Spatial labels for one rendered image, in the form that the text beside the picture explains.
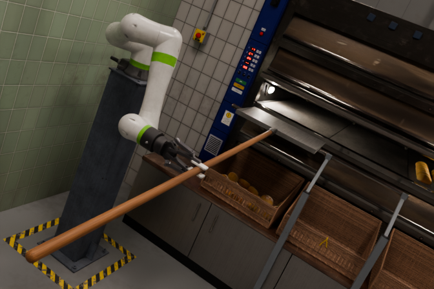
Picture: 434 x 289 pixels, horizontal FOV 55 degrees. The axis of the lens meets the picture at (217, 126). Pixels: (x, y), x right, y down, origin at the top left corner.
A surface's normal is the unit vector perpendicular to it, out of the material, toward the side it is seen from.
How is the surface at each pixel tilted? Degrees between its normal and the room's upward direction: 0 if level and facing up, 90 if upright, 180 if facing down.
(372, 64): 70
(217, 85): 90
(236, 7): 90
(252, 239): 90
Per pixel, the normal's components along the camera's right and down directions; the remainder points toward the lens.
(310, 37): -0.26, -0.22
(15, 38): 0.83, 0.45
